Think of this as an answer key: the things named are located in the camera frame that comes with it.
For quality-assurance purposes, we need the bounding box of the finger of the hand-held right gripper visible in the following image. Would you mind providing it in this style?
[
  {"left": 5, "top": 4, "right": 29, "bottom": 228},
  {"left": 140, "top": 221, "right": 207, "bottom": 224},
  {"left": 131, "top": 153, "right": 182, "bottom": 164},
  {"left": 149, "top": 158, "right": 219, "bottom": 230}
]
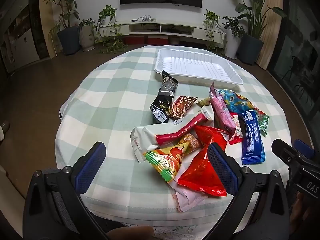
[
  {"left": 294, "top": 139, "right": 315, "bottom": 160},
  {"left": 272, "top": 139, "right": 302, "bottom": 172}
]

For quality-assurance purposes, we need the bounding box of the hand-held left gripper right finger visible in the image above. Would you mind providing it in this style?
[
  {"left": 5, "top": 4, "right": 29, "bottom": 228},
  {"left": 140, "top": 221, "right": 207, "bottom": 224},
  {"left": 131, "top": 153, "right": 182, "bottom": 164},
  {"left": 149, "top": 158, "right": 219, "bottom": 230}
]
[{"left": 207, "top": 142, "right": 292, "bottom": 240}]

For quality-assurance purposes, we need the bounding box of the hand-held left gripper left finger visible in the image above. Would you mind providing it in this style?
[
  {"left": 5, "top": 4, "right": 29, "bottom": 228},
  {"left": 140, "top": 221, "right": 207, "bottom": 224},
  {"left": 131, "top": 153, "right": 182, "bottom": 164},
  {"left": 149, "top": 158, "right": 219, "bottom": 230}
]
[{"left": 23, "top": 141, "right": 110, "bottom": 240}]

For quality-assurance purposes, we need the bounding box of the red snack packet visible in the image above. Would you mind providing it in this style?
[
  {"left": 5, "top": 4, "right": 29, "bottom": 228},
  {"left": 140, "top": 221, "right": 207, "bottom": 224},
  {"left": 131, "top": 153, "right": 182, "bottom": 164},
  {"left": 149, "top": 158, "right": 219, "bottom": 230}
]
[{"left": 177, "top": 125, "right": 229, "bottom": 197}]

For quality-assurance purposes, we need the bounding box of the dark blue snack packet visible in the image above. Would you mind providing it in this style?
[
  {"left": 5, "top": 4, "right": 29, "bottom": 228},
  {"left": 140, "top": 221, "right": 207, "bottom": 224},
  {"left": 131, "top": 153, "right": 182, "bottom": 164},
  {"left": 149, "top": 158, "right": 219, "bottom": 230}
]
[{"left": 241, "top": 110, "right": 266, "bottom": 165}]

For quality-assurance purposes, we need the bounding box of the green snack packet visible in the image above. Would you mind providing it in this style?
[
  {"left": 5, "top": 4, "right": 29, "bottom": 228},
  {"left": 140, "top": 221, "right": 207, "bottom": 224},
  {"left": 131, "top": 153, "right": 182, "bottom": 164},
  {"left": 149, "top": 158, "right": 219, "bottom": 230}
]
[{"left": 254, "top": 109, "right": 270, "bottom": 137}]

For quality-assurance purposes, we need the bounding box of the small red white candy packet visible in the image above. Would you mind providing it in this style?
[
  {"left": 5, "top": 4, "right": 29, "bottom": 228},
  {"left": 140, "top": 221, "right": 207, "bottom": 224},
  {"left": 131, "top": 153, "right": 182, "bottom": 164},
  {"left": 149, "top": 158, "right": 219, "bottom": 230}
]
[{"left": 229, "top": 112, "right": 247, "bottom": 145}]

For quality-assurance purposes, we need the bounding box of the pale pink snack packet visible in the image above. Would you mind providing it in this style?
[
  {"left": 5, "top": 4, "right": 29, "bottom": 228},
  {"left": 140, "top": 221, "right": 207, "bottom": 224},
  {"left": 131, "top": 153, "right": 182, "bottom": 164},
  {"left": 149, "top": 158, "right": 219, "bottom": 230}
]
[{"left": 169, "top": 175, "right": 208, "bottom": 212}]

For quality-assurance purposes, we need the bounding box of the yellow cartoon snack packet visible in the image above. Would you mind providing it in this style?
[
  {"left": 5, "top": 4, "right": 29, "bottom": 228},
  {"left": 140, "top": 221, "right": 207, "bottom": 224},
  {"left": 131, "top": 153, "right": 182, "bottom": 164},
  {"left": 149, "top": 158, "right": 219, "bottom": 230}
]
[{"left": 143, "top": 134, "right": 202, "bottom": 182}]

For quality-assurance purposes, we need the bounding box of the white and red long packet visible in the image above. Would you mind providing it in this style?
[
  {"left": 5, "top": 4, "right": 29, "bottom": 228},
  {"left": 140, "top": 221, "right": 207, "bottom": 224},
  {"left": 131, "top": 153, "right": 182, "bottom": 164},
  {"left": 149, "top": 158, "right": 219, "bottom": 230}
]
[{"left": 130, "top": 106, "right": 215, "bottom": 163}]

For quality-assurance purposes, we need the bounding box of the light blue colourful snack packet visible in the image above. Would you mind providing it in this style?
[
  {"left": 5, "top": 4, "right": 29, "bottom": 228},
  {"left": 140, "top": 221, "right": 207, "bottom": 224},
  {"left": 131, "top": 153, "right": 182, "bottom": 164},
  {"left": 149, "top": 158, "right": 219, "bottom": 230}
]
[{"left": 217, "top": 89, "right": 257, "bottom": 114}]

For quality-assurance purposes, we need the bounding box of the copper patterned foil snack packet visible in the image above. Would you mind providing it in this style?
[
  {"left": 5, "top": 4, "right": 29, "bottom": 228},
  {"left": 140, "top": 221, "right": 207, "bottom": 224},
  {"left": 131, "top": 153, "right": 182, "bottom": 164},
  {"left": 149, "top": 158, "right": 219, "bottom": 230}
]
[{"left": 169, "top": 96, "right": 198, "bottom": 120}]

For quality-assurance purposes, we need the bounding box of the black snack packet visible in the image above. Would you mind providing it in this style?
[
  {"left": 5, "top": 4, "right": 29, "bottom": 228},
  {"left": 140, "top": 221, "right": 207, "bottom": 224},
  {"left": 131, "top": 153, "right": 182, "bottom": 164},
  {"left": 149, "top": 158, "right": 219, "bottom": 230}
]
[{"left": 150, "top": 70, "right": 179, "bottom": 125}]

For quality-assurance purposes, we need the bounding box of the white plastic tray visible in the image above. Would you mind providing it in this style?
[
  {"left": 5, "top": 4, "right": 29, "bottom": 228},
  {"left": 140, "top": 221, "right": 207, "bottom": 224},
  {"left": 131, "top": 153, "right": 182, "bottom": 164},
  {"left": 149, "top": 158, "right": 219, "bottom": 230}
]
[{"left": 154, "top": 48, "right": 244, "bottom": 90}]

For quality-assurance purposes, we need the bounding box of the person's right hand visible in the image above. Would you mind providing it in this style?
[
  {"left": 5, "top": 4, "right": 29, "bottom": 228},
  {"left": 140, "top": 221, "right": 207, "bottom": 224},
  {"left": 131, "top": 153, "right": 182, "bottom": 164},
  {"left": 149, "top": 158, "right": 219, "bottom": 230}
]
[{"left": 290, "top": 192, "right": 316, "bottom": 230}]

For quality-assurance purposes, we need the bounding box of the person's left hand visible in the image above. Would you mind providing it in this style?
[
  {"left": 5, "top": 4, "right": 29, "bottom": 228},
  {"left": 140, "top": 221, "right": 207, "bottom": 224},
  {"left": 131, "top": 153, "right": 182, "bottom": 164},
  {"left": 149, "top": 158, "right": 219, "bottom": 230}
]
[{"left": 106, "top": 226, "right": 154, "bottom": 240}]

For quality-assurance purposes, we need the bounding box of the green checked tablecloth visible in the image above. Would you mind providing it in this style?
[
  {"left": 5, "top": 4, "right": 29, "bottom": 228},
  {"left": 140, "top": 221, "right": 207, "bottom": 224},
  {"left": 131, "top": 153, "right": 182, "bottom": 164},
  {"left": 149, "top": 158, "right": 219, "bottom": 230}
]
[{"left": 54, "top": 45, "right": 293, "bottom": 240}]

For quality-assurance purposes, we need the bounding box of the slipper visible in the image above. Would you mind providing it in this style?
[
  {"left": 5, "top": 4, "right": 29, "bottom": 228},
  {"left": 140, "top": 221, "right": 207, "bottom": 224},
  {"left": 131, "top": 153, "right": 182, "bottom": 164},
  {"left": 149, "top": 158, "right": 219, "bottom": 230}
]
[{"left": 0, "top": 120, "right": 10, "bottom": 140}]

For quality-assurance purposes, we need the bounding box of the glass sliding door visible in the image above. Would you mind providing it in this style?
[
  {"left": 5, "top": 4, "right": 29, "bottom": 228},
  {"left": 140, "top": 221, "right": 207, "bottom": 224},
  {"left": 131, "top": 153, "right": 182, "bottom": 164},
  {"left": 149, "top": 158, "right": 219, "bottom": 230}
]
[{"left": 267, "top": 0, "right": 320, "bottom": 135}]

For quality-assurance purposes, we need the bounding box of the broad-leaf plant in dark pot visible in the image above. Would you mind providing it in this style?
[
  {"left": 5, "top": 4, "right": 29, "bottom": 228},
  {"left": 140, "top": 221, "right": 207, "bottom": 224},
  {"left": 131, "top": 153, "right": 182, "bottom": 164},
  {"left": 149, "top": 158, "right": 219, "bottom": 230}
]
[{"left": 222, "top": 0, "right": 288, "bottom": 64}]

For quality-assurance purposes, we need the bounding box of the plant in tall white pot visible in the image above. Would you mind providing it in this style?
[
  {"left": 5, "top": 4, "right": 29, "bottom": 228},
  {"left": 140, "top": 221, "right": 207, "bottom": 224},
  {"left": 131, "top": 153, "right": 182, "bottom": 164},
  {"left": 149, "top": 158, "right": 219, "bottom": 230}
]
[{"left": 221, "top": 16, "right": 245, "bottom": 60}]

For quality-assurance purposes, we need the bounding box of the beige curtain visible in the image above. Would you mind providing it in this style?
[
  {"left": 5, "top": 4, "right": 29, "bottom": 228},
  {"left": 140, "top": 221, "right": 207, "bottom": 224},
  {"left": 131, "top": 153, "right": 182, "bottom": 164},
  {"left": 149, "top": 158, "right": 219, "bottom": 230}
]
[
  {"left": 39, "top": 0, "right": 58, "bottom": 58},
  {"left": 256, "top": 0, "right": 284, "bottom": 70}
]

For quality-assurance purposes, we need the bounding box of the plant in white ribbed pot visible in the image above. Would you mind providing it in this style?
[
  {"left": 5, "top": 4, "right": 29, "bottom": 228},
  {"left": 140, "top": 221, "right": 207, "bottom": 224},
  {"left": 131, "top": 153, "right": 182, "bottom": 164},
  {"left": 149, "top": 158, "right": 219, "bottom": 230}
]
[{"left": 79, "top": 19, "right": 97, "bottom": 52}]

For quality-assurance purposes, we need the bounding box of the red storage box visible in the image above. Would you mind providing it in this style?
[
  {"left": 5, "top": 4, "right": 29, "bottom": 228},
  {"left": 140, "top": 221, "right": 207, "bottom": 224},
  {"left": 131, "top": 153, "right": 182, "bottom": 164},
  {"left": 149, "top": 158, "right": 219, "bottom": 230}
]
[
  {"left": 147, "top": 35, "right": 169, "bottom": 44},
  {"left": 124, "top": 35, "right": 145, "bottom": 45}
]

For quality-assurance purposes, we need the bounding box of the white television cabinet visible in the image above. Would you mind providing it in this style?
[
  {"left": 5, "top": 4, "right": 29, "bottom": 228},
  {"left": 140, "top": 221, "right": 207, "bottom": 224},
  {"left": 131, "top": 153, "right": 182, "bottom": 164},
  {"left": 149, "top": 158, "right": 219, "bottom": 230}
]
[{"left": 96, "top": 17, "right": 227, "bottom": 50}]

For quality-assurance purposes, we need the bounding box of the white storage cabinet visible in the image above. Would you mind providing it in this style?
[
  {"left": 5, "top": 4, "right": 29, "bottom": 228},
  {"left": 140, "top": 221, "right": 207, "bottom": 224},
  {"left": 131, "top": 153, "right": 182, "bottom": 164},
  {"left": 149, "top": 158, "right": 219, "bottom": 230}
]
[{"left": 0, "top": 0, "right": 40, "bottom": 75}]

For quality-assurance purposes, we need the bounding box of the trailing vine plant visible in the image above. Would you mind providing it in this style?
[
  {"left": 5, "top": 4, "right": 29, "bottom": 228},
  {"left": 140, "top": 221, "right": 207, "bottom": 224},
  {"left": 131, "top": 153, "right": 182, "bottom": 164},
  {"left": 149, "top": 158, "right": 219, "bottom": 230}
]
[
  {"left": 202, "top": 9, "right": 225, "bottom": 55},
  {"left": 96, "top": 5, "right": 128, "bottom": 54}
]

